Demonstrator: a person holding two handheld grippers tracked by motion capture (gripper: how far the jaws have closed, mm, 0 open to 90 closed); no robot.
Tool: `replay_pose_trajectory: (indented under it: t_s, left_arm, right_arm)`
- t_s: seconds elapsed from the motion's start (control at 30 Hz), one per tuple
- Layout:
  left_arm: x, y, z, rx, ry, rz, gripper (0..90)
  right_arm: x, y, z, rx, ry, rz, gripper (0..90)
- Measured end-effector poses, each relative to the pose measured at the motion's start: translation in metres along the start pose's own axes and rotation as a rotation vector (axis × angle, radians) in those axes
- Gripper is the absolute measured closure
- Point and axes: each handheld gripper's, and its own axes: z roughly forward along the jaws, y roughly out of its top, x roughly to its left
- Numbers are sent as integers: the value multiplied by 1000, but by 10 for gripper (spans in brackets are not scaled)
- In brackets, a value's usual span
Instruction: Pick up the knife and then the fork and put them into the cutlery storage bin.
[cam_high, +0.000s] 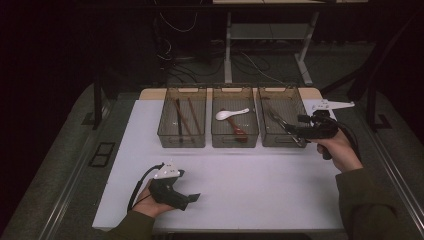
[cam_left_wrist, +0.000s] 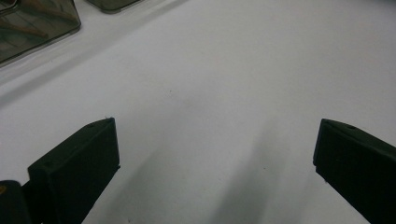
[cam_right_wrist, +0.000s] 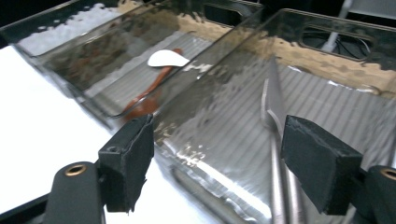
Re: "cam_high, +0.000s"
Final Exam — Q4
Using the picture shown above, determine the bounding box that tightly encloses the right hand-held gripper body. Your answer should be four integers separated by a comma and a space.
301, 99, 356, 161

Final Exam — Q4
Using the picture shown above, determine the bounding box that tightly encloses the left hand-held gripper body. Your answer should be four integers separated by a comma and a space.
148, 161, 191, 212

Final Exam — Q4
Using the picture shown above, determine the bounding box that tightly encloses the grey translucent plastic bin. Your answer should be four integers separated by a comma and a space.
256, 86, 315, 148
157, 87, 208, 149
211, 87, 260, 149

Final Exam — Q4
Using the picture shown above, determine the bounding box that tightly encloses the red wooden spoon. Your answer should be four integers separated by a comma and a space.
221, 109, 249, 143

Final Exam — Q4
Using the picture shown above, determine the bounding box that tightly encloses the red-brown chopstick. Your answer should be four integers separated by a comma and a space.
170, 99, 194, 138
187, 97, 203, 135

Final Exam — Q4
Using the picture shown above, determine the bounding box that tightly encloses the white ceramic spoon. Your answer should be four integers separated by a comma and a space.
215, 107, 250, 122

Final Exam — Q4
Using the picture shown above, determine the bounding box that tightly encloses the person's left hand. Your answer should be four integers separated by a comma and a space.
131, 186, 176, 219

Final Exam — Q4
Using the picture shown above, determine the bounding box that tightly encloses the person's right hand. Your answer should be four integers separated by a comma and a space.
311, 130, 364, 173

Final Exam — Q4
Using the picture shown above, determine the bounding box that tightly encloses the black metal stand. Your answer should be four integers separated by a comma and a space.
364, 76, 394, 133
81, 71, 116, 131

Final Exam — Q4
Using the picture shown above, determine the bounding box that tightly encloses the white table mat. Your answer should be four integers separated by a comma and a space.
92, 98, 348, 233

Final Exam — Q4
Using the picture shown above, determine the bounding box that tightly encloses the black slanted stand leg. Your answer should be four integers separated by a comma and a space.
320, 13, 422, 101

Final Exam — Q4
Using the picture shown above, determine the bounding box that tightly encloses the wooden table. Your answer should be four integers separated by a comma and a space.
138, 87, 324, 101

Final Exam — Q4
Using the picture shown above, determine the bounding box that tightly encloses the white desk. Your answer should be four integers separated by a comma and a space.
212, 0, 369, 86

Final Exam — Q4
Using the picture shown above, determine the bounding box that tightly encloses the right hand-held gripper cable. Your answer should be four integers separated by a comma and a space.
334, 119, 363, 161

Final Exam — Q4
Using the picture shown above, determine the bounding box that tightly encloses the hand-held gripper cable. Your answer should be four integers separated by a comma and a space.
127, 162, 165, 213
334, 119, 363, 161

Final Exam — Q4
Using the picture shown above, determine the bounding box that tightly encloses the left hand-held gripper cable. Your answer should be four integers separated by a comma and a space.
127, 162, 165, 213

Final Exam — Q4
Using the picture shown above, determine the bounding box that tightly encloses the white floor cable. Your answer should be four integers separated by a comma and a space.
239, 51, 288, 85

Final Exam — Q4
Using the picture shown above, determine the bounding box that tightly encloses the black floor socket frame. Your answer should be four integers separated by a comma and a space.
88, 141, 116, 168

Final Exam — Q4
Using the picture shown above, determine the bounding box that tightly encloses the metal floor rail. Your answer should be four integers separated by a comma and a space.
38, 99, 113, 240
353, 103, 424, 228

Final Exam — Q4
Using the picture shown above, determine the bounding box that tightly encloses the black floor cable bundle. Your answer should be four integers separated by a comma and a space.
156, 33, 224, 84

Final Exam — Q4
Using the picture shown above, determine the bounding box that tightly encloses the white hanging cable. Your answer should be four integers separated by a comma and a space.
159, 11, 198, 34

